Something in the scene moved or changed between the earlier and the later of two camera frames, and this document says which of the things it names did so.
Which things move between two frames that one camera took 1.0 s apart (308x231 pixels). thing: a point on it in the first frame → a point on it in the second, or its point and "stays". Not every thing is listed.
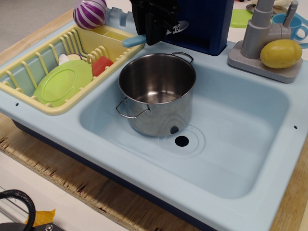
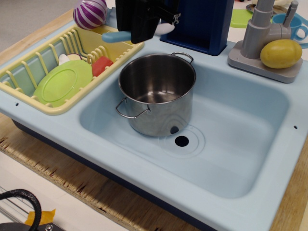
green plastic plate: (61, 82) stays
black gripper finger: (139, 10) → (125, 11)
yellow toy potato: (281, 53) stays
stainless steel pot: (158, 88) stays
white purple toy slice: (63, 58) stays
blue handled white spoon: (131, 41) → (160, 28)
